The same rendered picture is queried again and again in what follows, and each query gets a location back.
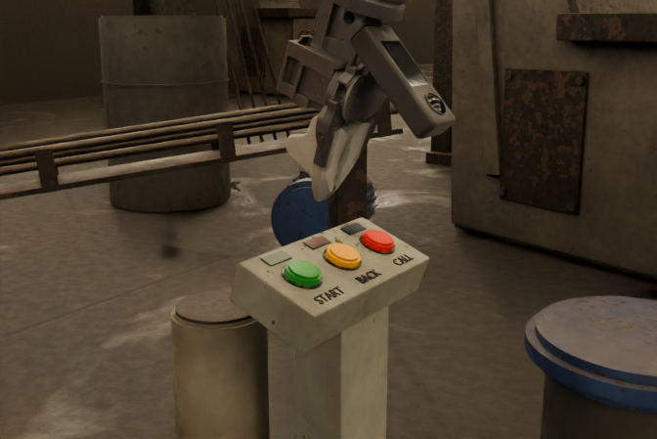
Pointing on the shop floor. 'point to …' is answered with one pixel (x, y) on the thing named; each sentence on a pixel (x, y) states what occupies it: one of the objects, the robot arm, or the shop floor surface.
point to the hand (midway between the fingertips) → (328, 193)
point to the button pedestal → (333, 329)
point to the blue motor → (305, 210)
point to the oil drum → (165, 101)
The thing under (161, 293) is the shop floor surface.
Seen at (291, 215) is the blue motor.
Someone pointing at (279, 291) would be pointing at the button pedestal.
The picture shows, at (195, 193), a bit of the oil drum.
